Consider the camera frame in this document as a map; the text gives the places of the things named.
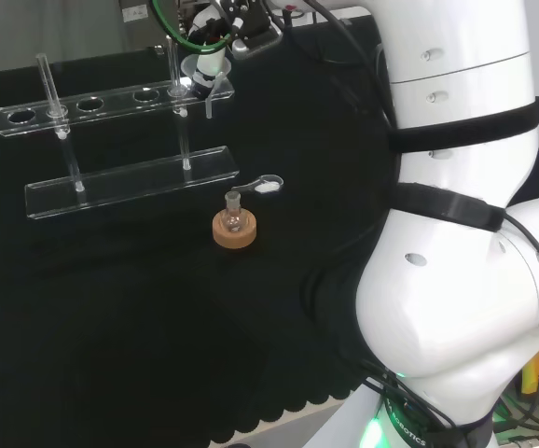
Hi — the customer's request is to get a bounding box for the small round-bottom glass flask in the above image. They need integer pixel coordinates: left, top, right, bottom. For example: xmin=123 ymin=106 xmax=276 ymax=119
xmin=220 ymin=190 xmax=247 ymax=234

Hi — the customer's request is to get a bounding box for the black cloth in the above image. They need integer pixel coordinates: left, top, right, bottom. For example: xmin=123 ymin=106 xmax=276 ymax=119
xmin=0 ymin=18 xmax=539 ymax=448

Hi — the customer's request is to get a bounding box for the cork ring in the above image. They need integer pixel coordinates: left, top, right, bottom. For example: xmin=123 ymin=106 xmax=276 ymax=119
xmin=212 ymin=209 xmax=258 ymax=251

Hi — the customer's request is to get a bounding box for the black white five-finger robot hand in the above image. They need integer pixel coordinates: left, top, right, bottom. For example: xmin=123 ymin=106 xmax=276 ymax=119
xmin=188 ymin=0 xmax=283 ymax=100

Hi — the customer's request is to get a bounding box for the clear plastic funnel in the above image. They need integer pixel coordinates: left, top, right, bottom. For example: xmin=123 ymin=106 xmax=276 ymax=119
xmin=180 ymin=54 xmax=231 ymax=119

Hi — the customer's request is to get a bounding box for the clear glass weighing funnel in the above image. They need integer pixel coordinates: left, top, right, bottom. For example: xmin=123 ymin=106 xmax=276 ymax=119
xmin=230 ymin=174 xmax=285 ymax=196

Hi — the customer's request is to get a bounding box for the clear acrylic funnel stand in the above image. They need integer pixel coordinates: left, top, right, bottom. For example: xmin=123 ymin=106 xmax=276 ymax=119
xmin=0 ymin=35 xmax=241 ymax=221

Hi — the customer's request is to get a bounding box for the green cable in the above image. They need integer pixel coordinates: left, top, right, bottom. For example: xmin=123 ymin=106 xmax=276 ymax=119
xmin=150 ymin=0 xmax=234 ymax=53

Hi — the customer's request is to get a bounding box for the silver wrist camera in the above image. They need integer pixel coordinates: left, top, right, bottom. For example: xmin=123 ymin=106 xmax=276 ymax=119
xmin=230 ymin=31 xmax=283 ymax=61

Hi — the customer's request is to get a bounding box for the grey metal cabinet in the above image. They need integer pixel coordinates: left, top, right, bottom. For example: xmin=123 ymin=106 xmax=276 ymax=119
xmin=118 ymin=0 xmax=178 ymax=49

